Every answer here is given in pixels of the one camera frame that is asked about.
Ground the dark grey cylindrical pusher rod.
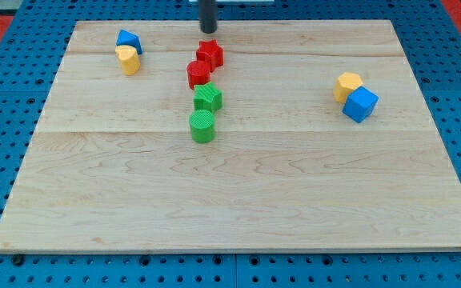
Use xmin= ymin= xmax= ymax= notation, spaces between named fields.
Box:
xmin=198 ymin=0 xmax=218 ymax=34

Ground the yellow heart block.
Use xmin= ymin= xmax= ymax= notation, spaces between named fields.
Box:
xmin=115 ymin=45 xmax=141 ymax=76

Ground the yellow hexagon block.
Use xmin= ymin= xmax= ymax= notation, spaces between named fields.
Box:
xmin=333 ymin=72 xmax=363 ymax=104

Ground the red star block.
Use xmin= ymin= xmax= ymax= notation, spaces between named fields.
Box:
xmin=195 ymin=39 xmax=224 ymax=72

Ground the red cylinder block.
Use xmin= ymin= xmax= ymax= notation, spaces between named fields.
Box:
xmin=186 ymin=60 xmax=210 ymax=90

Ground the blue triangle block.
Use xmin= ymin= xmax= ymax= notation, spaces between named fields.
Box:
xmin=116 ymin=30 xmax=142 ymax=55

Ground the green star block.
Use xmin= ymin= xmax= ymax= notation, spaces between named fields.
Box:
xmin=193 ymin=82 xmax=223 ymax=113

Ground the green cylinder block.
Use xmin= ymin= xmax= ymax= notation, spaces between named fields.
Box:
xmin=189 ymin=110 xmax=215 ymax=143

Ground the blue cube block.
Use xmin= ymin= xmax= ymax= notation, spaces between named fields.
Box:
xmin=343 ymin=86 xmax=379 ymax=123

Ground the light wooden board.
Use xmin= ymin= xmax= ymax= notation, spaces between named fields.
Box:
xmin=0 ymin=20 xmax=461 ymax=254

